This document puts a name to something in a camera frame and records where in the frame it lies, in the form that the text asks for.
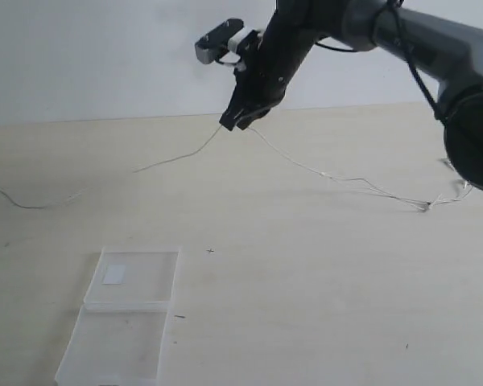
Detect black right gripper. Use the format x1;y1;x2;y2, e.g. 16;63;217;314
219;1;321;131

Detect white wired earphones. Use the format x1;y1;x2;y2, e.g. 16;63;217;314
0;126;474;213

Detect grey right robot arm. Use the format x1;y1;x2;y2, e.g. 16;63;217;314
220;1;483;191

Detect clear plastic storage case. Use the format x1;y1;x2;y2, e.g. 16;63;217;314
54;246;181;385

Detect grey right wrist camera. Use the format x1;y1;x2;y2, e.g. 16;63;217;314
195;18;263;72

